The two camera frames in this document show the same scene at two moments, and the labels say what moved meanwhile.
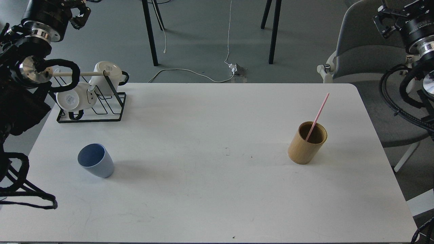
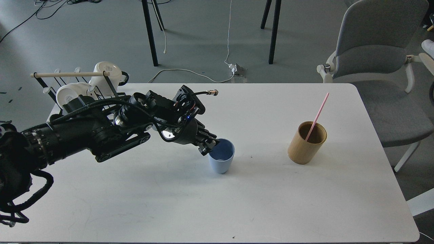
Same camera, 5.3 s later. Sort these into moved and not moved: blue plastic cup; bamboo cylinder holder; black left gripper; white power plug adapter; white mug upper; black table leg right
Moved: blue plastic cup; black left gripper
Not moved: white mug upper; white power plug adapter; bamboo cylinder holder; black table leg right
